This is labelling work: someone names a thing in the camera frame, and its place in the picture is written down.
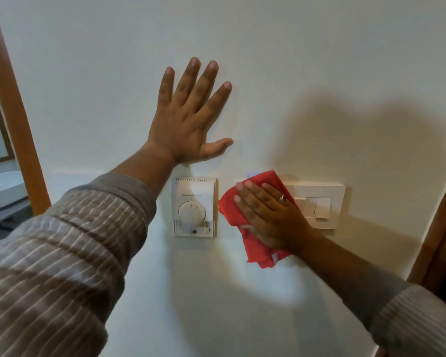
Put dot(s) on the person's right middle finger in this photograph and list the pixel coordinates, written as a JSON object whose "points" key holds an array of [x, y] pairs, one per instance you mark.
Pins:
{"points": [[252, 198]]}

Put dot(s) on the person's left hand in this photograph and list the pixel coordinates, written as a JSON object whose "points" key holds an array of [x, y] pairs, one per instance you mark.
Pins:
{"points": [[180, 126]]}

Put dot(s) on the grey counter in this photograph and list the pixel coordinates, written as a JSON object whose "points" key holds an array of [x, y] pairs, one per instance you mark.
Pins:
{"points": [[3, 217]]}

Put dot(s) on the person's left thumb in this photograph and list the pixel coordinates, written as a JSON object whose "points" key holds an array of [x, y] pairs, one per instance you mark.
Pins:
{"points": [[217, 146]]}

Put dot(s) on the person's right forearm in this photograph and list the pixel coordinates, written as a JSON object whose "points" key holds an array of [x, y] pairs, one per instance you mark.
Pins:
{"points": [[375, 293]]}

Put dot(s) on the red cleaning cloth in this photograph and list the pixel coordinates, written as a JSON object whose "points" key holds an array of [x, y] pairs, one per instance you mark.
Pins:
{"points": [[230, 208]]}

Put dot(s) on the wooden door frame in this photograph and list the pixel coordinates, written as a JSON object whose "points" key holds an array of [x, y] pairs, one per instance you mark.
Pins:
{"points": [[436, 237], [11, 107]]}

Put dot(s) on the white dial thermostat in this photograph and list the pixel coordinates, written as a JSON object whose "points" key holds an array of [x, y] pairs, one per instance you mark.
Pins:
{"points": [[193, 208]]}

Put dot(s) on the person's left middle finger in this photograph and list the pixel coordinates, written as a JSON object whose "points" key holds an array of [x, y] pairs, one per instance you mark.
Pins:
{"points": [[206, 83]]}

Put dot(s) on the white sink basin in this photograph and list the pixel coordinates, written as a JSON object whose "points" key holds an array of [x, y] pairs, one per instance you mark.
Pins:
{"points": [[2, 189]]}

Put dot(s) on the person's right thumb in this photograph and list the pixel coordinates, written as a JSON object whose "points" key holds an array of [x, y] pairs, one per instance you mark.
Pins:
{"points": [[248, 229]]}

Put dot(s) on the white wall switch plate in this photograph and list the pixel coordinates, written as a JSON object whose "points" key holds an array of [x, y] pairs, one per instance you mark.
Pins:
{"points": [[325, 204]]}

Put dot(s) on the person's right little finger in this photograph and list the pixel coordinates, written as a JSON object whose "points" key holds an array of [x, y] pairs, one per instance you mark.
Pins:
{"points": [[275, 193]]}

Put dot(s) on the person's left little finger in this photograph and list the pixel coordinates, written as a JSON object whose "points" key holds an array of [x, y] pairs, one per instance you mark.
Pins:
{"points": [[166, 89]]}

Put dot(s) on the person's right hand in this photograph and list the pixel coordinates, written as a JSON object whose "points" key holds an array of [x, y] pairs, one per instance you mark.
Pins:
{"points": [[278, 224]]}

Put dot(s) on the person's left forearm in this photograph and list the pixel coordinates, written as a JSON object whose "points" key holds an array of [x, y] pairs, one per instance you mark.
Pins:
{"points": [[70, 249]]}

